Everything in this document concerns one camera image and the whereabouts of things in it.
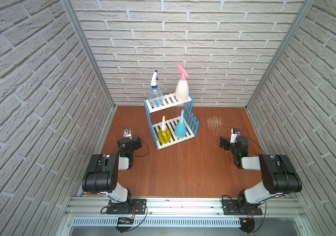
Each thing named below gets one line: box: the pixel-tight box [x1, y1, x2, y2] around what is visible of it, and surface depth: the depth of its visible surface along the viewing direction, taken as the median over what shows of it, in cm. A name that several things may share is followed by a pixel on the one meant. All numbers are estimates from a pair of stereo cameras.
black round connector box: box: [238, 217, 255, 234], surface depth 72 cm
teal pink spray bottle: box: [174, 109, 187, 139], surface depth 94 cm
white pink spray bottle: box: [174, 63, 190, 102], surface depth 81 cm
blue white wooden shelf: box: [143, 91, 199, 151], surface depth 93 cm
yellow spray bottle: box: [157, 115, 172, 145], surface depth 100 cm
